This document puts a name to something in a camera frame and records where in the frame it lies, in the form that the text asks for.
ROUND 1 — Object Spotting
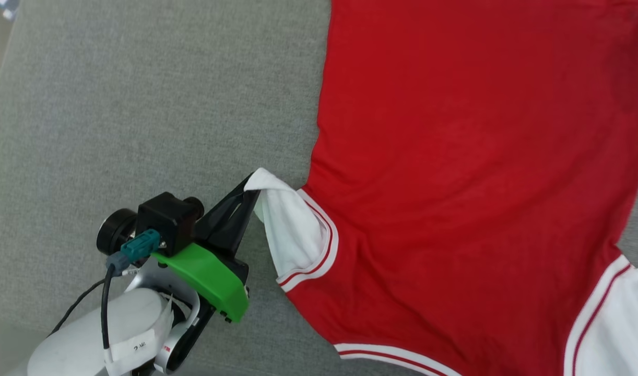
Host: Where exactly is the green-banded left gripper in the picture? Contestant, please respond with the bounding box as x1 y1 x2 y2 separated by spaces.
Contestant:
96 178 261 374

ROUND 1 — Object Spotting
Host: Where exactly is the white cable label tag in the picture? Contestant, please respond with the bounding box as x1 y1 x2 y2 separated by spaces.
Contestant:
103 328 158 376

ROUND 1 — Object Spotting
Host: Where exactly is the black cable teal plug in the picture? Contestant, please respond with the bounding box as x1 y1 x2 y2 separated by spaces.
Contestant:
49 228 161 366

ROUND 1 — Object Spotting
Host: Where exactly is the red white-trimmed garment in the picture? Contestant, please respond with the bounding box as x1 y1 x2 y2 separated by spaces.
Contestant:
244 0 638 376

